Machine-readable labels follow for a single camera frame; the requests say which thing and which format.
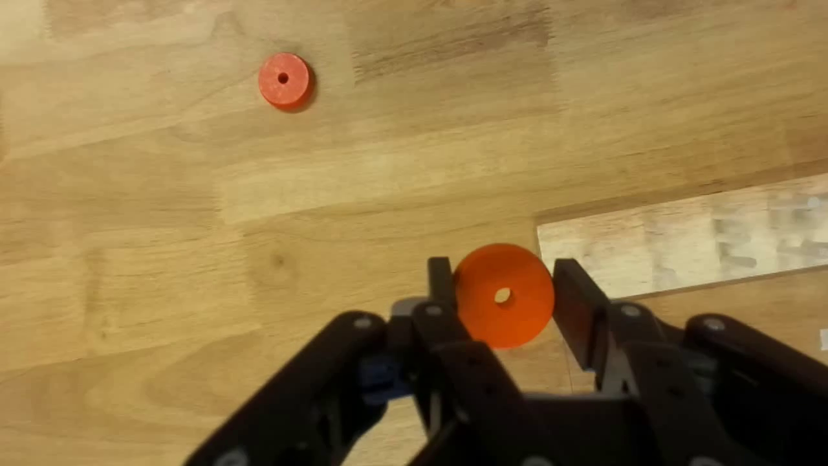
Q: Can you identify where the wooden peg board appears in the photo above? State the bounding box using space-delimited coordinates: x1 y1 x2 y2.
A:
536 174 828 298

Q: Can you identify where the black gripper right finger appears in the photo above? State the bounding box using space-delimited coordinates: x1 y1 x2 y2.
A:
551 259 828 466

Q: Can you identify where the orange disc with hole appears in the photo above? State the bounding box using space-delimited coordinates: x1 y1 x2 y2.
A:
453 244 555 349

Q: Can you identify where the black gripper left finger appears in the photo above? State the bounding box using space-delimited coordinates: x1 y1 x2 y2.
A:
183 257 553 466

